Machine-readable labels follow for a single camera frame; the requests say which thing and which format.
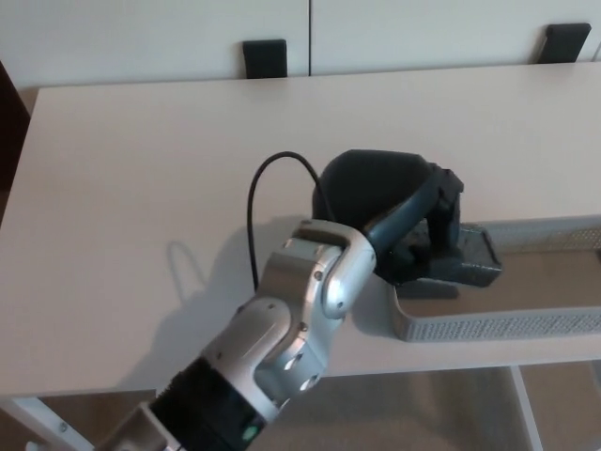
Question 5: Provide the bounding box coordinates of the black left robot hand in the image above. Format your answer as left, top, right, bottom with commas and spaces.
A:
312, 148, 466, 288

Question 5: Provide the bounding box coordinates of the dark felt board eraser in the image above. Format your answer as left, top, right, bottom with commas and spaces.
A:
406, 224, 504, 288

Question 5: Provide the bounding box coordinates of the grey perforated tray container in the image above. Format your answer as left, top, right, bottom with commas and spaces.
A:
387, 213, 601, 344

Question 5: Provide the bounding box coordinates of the white desk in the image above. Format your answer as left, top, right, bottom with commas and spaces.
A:
0, 60, 601, 451

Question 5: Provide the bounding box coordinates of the white cabinet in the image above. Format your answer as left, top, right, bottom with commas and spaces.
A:
0, 0, 601, 90

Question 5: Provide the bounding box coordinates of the dark brown furniture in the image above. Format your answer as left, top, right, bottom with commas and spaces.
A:
0, 60, 32, 192

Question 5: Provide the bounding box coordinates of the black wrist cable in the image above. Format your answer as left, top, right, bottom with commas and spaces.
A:
247, 150, 337, 290

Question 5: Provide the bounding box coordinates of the black cabinet handle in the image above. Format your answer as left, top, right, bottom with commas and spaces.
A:
242, 39, 288, 80
534, 23, 592, 65

